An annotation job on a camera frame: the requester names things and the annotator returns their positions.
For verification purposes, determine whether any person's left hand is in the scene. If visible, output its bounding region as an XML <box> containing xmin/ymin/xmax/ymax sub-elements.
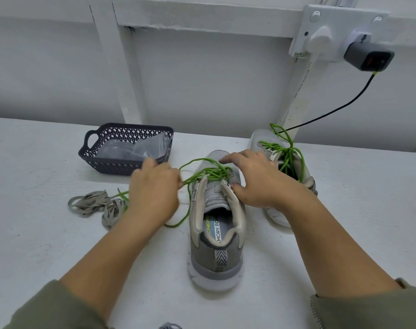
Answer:
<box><xmin>128</xmin><ymin>157</ymin><xmax>183</xmax><ymax>225</ymax></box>

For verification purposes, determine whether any person's right hand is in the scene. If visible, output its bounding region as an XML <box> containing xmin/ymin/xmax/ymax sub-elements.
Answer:
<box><xmin>219</xmin><ymin>149</ymin><xmax>309</xmax><ymax>211</ymax></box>

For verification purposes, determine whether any green shoelace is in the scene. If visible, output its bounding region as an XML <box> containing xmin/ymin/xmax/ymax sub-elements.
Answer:
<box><xmin>258</xmin><ymin>123</ymin><xmax>308</xmax><ymax>184</ymax></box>
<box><xmin>115</xmin><ymin>157</ymin><xmax>235</xmax><ymax>229</ymax></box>

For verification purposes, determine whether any gray sneaker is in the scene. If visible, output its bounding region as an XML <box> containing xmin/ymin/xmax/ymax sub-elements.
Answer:
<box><xmin>187</xmin><ymin>150</ymin><xmax>247</xmax><ymax>292</ymax></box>
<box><xmin>249</xmin><ymin>128</ymin><xmax>319</xmax><ymax>229</ymax></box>

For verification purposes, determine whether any beige shoelace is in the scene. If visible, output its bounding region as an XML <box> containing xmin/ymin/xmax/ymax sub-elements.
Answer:
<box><xmin>67</xmin><ymin>190</ymin><xmax>112</xmax><ymax>217</ymax></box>
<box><xmin>101</xmin><ymin>195</ymin><xmax>131</xmax><ymax>229</ymax></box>

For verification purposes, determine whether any clear plastic bag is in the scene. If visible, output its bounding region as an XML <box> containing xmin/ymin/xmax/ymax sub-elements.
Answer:
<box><xmin>97</xmin><ymin>132</ymin><xmax>172</xmax><ymax>162</ymax></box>

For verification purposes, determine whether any person's left forearm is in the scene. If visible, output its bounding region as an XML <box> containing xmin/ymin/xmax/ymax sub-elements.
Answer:
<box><xmin>2</xmin><ymin>212</ymin><xmax>160</xmax><ymax>329</ymax></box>

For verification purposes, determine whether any person's right forearm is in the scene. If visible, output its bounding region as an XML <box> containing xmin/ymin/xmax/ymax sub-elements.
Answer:
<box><xmin>280</xmin><ymin>191</ymin><xmax>416</xmax><ymax>329</ymax></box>

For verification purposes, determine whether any dark plastic lattice basket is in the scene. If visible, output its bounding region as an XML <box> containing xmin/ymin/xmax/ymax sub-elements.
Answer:
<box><xmin>78</xmin><ymin>122</ymin><xmax>175</xmax><ymax>177</ymax></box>

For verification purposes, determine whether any white plug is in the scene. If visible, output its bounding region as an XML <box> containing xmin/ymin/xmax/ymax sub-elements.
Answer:
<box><xmin>307</xmin><ymin>26</ymin><xmax>335</xmax><ymax>56</ymax></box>

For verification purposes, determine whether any gray charger adapter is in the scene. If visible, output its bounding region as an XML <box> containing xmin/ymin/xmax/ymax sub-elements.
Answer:
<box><xmin>344</xmin><ymin>42</ymin><xmax>395</xmax><ymax>73</ymax></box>

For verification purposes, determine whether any white cable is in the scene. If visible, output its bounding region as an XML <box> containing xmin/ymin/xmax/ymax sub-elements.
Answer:
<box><xmin>277</xmin><ymin>54</ymin><xmax>317</xmax><ymax>127</ymax></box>

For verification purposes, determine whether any black cable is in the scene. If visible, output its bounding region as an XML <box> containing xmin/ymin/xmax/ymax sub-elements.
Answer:
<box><xmin>285</xmin><ymin>71</ymin><xmax>378</xmax><ymax>132</ymax></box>

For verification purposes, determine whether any white wall socket plate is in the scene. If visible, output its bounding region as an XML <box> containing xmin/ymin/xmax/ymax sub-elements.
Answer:
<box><xmin>289</xmin><ymin>4</ymin><xmax>392</xmax><ymax>62</ymax></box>

